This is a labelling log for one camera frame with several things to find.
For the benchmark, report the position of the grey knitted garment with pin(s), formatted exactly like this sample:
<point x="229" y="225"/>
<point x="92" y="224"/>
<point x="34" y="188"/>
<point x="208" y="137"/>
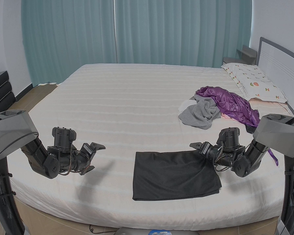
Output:
<point x="201" y="114"/>

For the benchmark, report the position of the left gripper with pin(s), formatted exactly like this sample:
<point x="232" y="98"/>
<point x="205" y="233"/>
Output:
<point x="83" y="160"/>

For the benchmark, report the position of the white printed pillow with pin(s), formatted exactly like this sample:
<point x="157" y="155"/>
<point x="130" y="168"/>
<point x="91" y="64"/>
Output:
<point x="254" y="82"/>

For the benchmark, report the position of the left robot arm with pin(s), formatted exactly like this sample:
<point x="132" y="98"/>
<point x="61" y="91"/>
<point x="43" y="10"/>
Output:
<point x="39" y="155"/>

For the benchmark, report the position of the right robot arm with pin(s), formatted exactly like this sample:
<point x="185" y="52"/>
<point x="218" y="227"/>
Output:
<point x="272" y="136"/>

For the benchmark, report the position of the purple satin garment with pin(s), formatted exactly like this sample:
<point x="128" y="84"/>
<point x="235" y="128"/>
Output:
<point x="235" y="104"/>

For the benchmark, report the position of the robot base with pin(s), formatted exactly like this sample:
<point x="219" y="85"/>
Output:
<point x="147" y="231"/>

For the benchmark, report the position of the grey bedside table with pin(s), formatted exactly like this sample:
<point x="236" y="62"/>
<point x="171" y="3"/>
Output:
<point x="242" y="54"/>

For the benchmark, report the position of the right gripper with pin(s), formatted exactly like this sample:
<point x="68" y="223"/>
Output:
<point x="210" y="154"/>

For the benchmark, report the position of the blue-green curtain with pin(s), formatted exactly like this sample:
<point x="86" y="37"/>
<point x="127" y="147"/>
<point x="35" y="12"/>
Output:
<point x="181" y="26"/>
<point x="68" y="28"/>

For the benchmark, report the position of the pink garment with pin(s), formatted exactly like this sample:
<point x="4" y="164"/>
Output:
<point x="226" y="116"/>

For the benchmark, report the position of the bed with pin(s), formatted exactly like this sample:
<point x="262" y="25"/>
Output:
<point x="112" y="101"/>

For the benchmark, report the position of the white garment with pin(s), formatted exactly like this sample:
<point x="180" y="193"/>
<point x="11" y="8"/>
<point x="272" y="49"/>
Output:
<point x="185" y="105"/>

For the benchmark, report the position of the black lace garment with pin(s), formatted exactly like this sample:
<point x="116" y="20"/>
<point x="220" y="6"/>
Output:
<point x="250" y="129"/>

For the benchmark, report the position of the black T-shirt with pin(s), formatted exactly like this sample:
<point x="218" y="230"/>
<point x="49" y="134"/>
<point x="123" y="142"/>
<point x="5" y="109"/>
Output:
<point x="171" y="175"/>

